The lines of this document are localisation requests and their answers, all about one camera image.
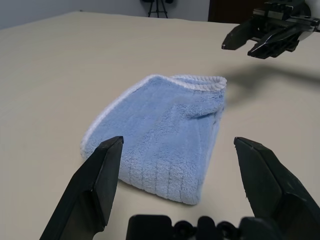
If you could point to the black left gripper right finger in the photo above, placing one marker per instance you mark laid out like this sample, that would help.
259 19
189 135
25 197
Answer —
275 187

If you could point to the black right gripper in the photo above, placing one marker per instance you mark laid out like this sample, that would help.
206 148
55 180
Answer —
287 13

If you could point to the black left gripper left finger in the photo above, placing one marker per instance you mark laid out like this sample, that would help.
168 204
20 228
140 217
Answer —
92 187

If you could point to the light blue white-trimmed towel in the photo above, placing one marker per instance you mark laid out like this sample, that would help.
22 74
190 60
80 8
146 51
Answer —
160 140

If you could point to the black foam floor mat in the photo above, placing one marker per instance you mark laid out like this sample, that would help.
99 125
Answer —
225 11

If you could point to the black tripod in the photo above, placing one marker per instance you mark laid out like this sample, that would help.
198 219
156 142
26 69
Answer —
157 7

